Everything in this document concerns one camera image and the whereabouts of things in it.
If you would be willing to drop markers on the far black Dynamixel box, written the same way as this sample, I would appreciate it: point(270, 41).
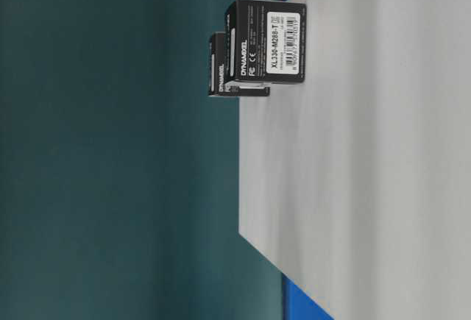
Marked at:
point(216, 82)

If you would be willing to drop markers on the black dynamixel box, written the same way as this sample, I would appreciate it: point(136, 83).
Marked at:
point(216, 82)
point(265, 42)

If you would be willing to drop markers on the middle black Dynamixel box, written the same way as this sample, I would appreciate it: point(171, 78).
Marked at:
point(265, 42)

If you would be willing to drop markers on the white base board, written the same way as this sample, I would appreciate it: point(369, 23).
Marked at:
point(356, 183)

